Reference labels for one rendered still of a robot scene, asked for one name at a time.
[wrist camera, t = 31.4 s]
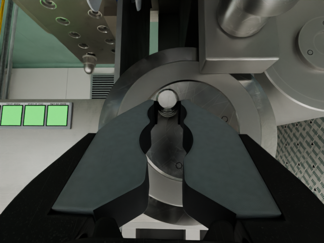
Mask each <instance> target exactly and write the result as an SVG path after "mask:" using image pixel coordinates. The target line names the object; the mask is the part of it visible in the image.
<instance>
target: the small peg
mask: <svg viewBox="0 0 324 243"><path fill-rule="evenodd" d="M156 101H157V107H158V110H159V113H160V114H161V115H162V116H163V117H166V118H170V117H173V116H174V115H175V114H176V113H177V109H178V101H179V96H178V94H177V93H176V91H174V90H172V89H163V90H161V91H160V92H159V93H158V94H157V97H156Z"/></svg>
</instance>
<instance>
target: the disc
mask: <svg viewBox="0 0 324 243"><path fill-rule="evenodd" d="M176 61H198V62H199V48H194V47H178V48H171V49H166V50H162V51H159V52H156V53H153V54H151V55H148V56H146V57H144V58H143V59H141V60H139V61H138V62H136V63H135V64H133V65H132V66H131V67H129V68H128V69H127V70H126V71H125V72H124V73H123V74H122V75H121V76H120V77H119V78H118V80H117V81H116V82H115V84H114V85H113V86H112V88H111V90H110V92H109V93H108V95H107V97H106V99H105V101H104V104H103V107H102V110H101V114H100V118H99V124H98V130H99V129H100V128H102V127H103V126H104V125H105V124H106V123H108V122H109V121H110V120H112V119H114V118H115V117H116V116H117V112H118V109H119V106H120V104H121V102H122V100H123V98H124V96H125V94H126V93H127V91H128V90H129V89H130V87H131V86H132V85H133V84H134V83H135V82H136V81H137V80H138V79H139V78H140V77H142V76H143V75H144V74H146V73H147V72H149V71H150V70H152V69H154V68H156V67H158V66H161V65H164V64H167V63H171V62H176ZM230 75H232V76H233V77H234V78H235V79H236V80H238V81H239V82H240V83H241V84H242V86H243V87H244V88H245V89H246V90H247V92H248V93H249V94H250V96H251V98H252V100H253V101H254V103H255V106H256V108H257V111H258V114H259V117H260V122H261V131H262V139H261V147H262V148H263V149H264V150H266V151H267V152H268V153H269V154H270V155H271V156H273V157H274V158H275V156H276V150H277V125H276V120H275V116H274V112H273V109H272V106H271V104H270V101H269V99H268V97H267V95H266V93H265V92H264V90H263V88H262V87H261V85H260V84H259V83H258V81H257V80H256V79H255V78H254V77H253V76H252V75H251V74H250V73H231V74H230ZM143 214H145V215H147V216H149V217H151V218H153V219H155V220H158V221H161V222H164V223H168V224H173V225H181V226H197V225H202V224H201V223H199V222H198V221H196V220H195V219H193V218H192V217H190V216H188V215H187V214H186V213H185V211H184V209H183V207H181V206H174V205H170V204H167V203H163V202H161V201H158V200H156V199H154V198H152V197H151V196H148V207H147V209H146V211H145V212H144V213H143Z"/></svg>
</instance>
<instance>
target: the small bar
mask: <svg viewBox="0 0 324 243"><path fill-rule="evenodd" d="M104 18H105V20H106V22H107V24H108V26H109V28H110V30H111V32H112V34H113V36H114V38H115V39H116V23H117V6H115V7H104Z"/></svg>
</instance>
